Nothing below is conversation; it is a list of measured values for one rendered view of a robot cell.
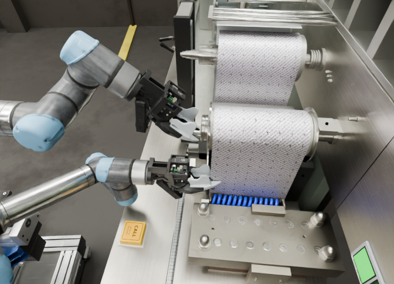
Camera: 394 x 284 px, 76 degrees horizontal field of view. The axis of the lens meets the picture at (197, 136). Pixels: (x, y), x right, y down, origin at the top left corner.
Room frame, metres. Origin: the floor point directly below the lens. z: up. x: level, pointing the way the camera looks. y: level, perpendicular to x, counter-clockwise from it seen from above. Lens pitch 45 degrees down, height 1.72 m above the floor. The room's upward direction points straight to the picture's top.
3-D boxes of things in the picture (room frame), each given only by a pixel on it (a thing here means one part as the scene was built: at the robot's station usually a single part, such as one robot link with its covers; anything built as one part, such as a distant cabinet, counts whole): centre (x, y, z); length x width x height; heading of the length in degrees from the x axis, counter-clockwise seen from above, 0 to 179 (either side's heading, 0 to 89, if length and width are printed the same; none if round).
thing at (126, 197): (0.47, 0.25, 1.01); 0.11 x 0.08 x 0.11; 48
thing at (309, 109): (0.48, -0.29, 1.25); 0.15 x 0.01 x 0.15; 175
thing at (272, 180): (0.43, -0.16, 1.11); 0.23 x 0.01 x 0.18; 85
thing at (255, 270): (0.21, -0.19, 0.97); 0.10 x 0.03 x 0.11; 85
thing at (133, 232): (0.36, 0.21, 0.91); 0.07 x 0.07 x 0.02; 85
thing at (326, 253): (0.25, -0.34, 1.05); 0.04 x 0.04 x 0.04
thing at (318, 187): (1.54, -0.48, 1.02); 2.24 x 0.04 x 0.24; 175
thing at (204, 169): (0.46, -0.03, 1.12); 0.09 x 0.03 x 0.06; 86
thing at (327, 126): (0.47, -0.34, 1.28); 0.06 x 0.05 x 0.02; 85
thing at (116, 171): (0.46, 0.24, 1.11); 0.11 x 0.08 x 0.09; 85
